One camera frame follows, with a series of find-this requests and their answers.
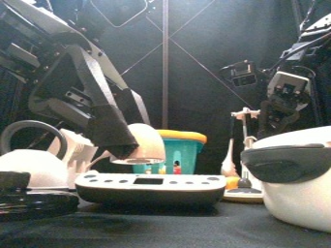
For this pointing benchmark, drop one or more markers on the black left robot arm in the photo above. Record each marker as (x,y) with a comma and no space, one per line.
(29,29)

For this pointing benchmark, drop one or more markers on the white utensil stand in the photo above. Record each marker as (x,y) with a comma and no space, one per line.
(247,129)

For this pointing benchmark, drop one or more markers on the grey vertical frame pole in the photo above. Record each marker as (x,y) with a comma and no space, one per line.
(164,64)

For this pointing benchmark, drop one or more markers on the digital kitchen scale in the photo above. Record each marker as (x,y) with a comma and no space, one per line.
(151,189)

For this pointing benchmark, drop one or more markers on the cream toy spatula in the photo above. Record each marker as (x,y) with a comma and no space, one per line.
(228,161)

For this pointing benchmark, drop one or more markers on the white toy egg half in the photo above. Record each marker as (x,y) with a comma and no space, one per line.
(148,145)

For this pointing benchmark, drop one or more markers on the orange toy ball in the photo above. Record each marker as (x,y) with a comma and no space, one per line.
(232,182)

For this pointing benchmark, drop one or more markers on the teal bucket yellow rim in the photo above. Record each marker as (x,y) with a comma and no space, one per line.
(183,151)

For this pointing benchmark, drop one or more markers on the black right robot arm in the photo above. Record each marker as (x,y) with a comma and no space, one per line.
(312,42)

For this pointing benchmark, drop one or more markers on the beige plate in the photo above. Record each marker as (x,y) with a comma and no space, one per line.
(243,195)

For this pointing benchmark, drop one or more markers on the black toy pan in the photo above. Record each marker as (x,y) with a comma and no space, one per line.
(29,201)

